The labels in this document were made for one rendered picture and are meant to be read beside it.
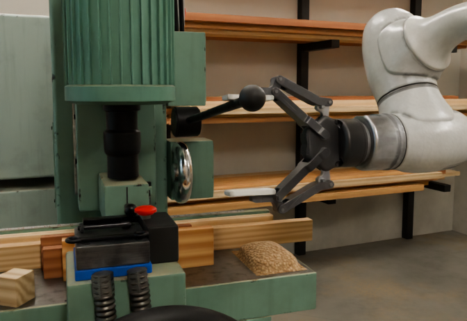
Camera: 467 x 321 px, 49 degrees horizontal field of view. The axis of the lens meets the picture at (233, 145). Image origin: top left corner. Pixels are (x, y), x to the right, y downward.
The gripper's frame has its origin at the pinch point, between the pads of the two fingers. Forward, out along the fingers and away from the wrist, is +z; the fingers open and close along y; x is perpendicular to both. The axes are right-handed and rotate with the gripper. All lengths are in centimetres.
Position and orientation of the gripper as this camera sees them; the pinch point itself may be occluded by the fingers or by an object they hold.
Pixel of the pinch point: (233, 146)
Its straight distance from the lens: 73.3
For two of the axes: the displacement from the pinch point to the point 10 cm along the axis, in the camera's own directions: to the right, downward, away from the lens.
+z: -9.5, 0.3, -3.1
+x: 3.1, 0.1, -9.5
